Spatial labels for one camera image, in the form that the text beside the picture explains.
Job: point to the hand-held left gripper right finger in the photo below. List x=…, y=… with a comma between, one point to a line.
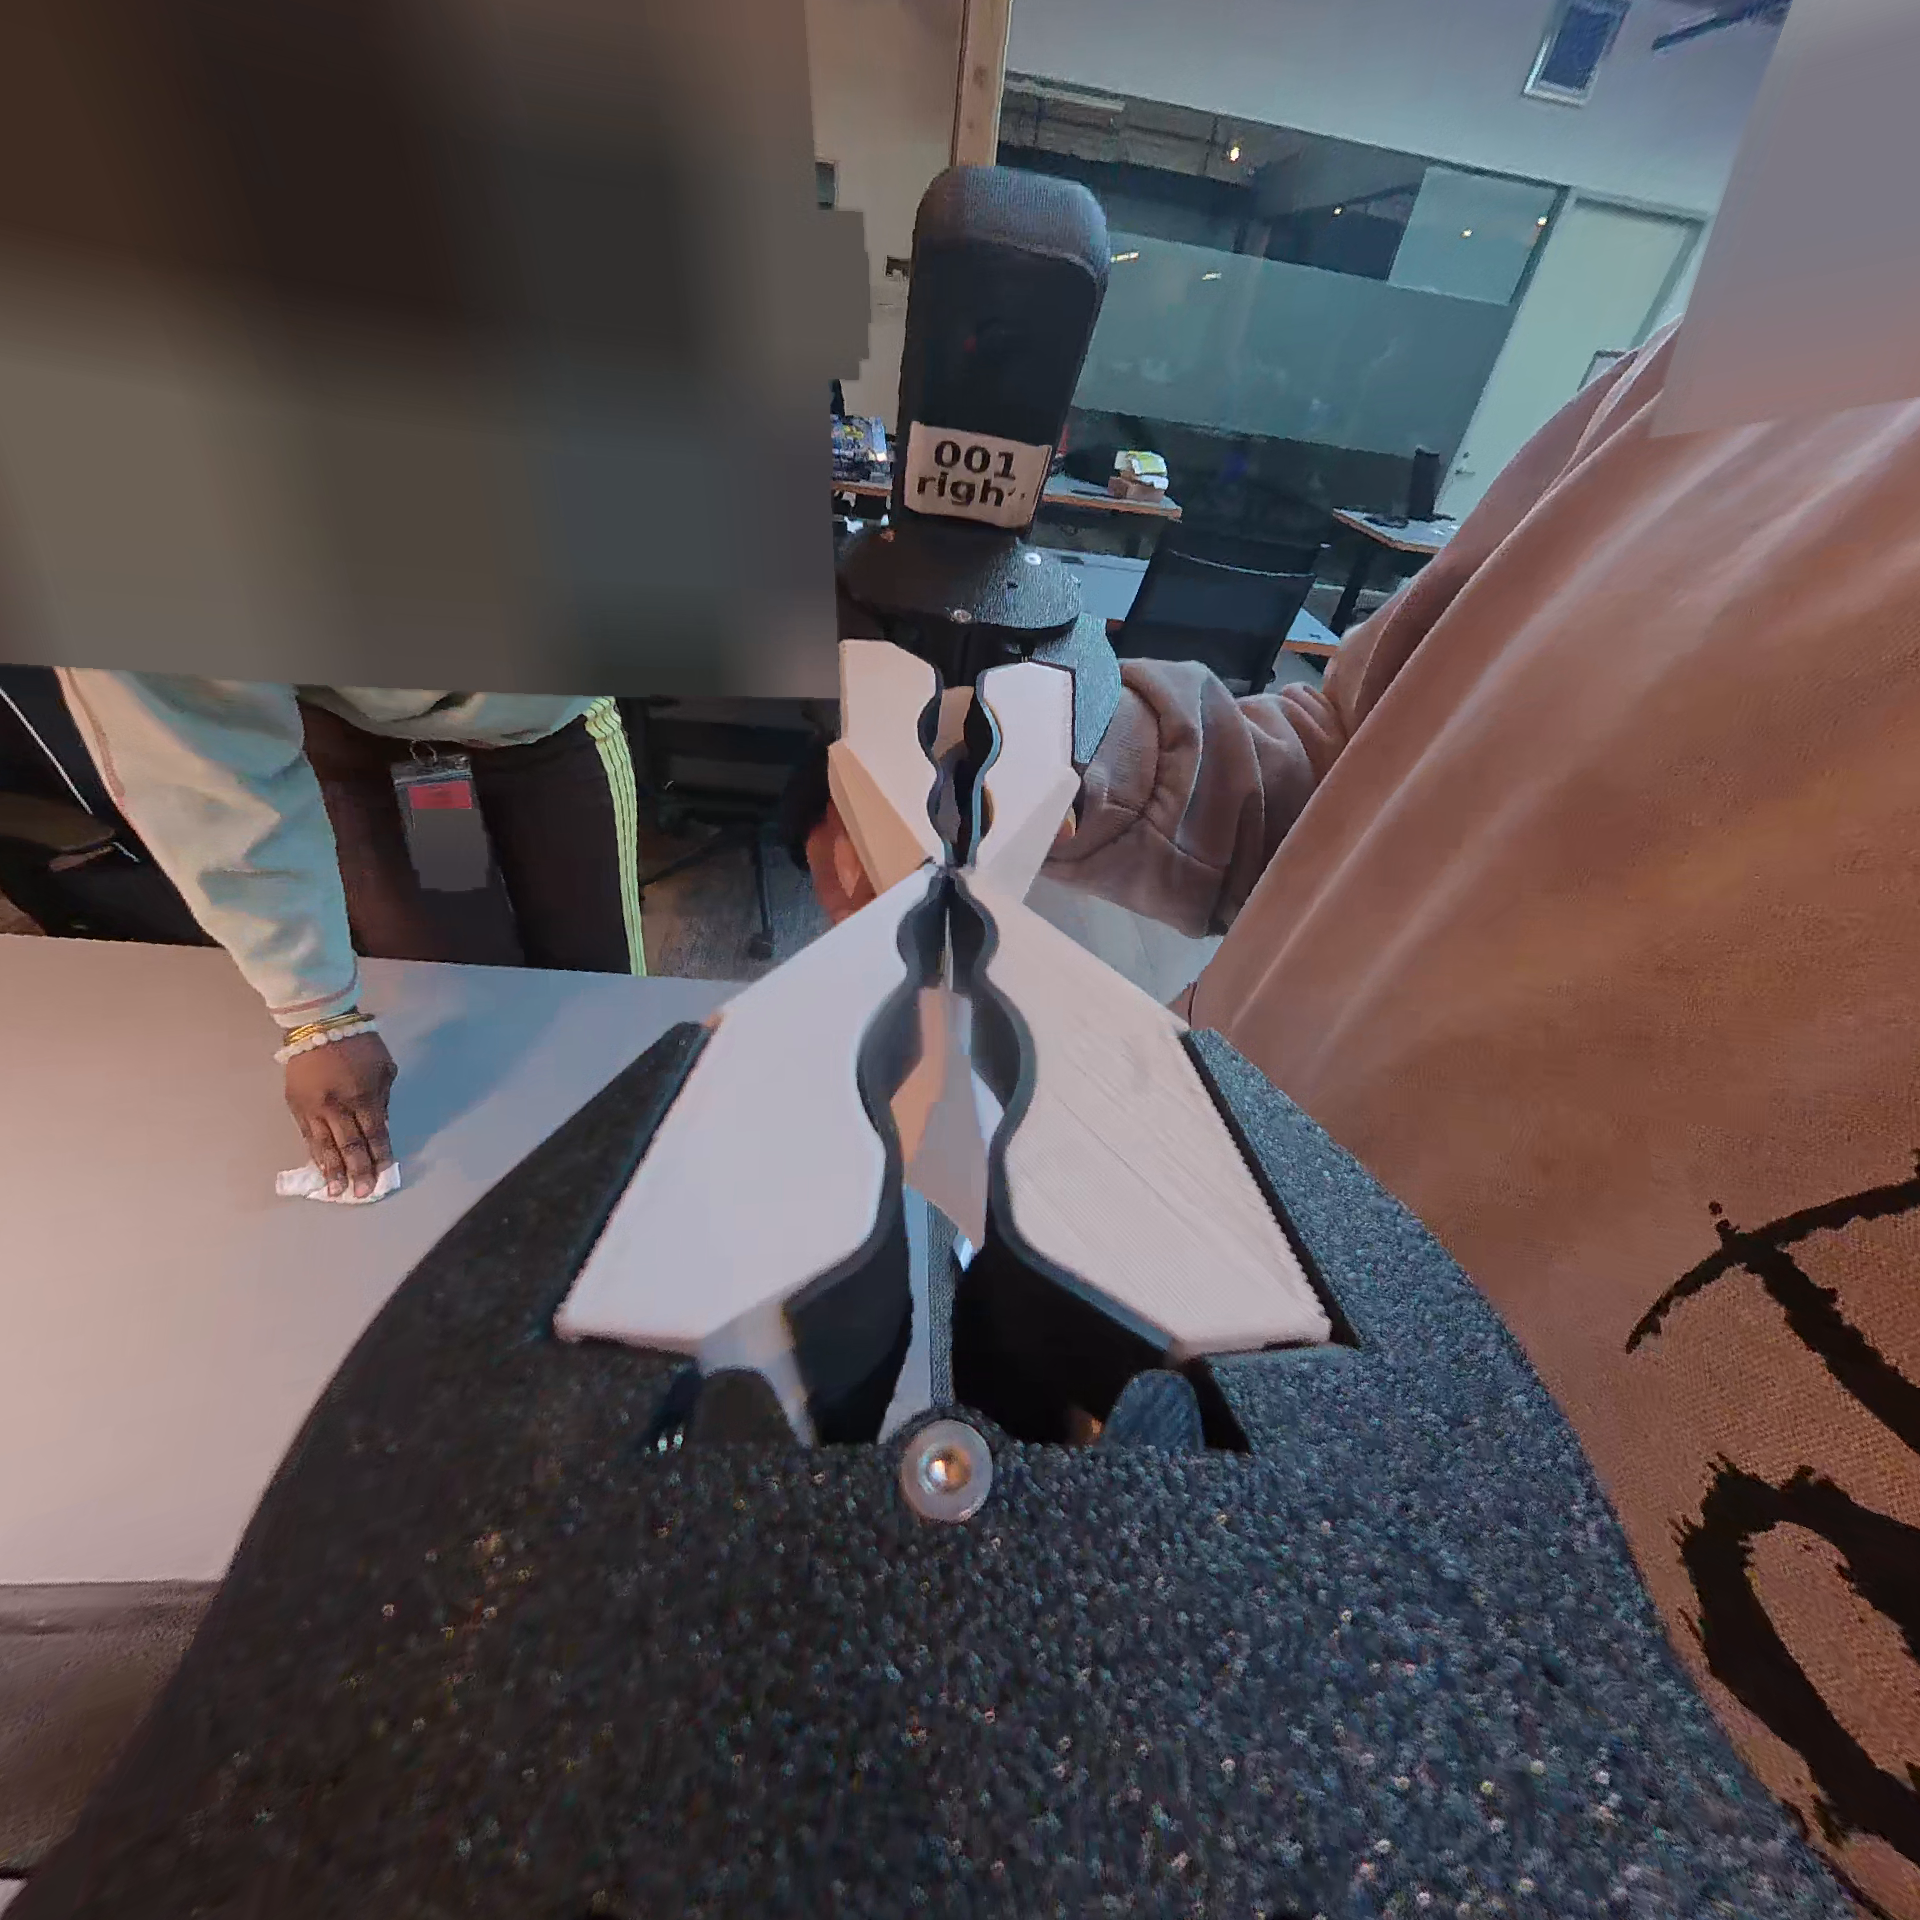
x=1141, y=1185

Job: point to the white tissue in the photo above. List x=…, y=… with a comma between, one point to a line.
x=300, y=1185

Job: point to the person's right hand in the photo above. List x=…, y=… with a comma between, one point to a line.
x=840, y=870

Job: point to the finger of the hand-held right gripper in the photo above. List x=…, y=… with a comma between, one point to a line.
x=1037, y=765
x=886, y=765

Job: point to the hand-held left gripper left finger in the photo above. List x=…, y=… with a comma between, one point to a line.
x=750, y=1185

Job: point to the person's right forearm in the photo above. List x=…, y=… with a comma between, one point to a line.
x=1202, y=781

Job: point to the background wooden desk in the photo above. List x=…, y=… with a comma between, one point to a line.
x=1110, y=503

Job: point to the white paper sheet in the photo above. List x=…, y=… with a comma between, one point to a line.
x=955, y=1142

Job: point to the black mesh office chair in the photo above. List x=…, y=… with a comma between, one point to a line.
x=1215, y=616

